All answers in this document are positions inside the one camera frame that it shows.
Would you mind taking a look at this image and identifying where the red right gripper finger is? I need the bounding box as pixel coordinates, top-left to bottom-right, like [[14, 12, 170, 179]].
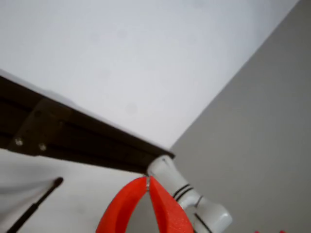
[[148, 175, 195, 233]]

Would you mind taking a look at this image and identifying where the black aluminium rail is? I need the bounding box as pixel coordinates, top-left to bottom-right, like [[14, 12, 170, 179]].
[[0, 75, 176, 174]]

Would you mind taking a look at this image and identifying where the black mounting plate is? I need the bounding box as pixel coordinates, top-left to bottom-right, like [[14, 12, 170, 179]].
[[7, 98, 64, 156]]

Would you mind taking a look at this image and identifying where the black thin rod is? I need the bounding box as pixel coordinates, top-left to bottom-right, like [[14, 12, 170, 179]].
[[5, 177, 64, 233]]

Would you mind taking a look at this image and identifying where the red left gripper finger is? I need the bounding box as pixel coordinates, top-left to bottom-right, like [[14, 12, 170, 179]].
[[95, 176, 148, 233]]

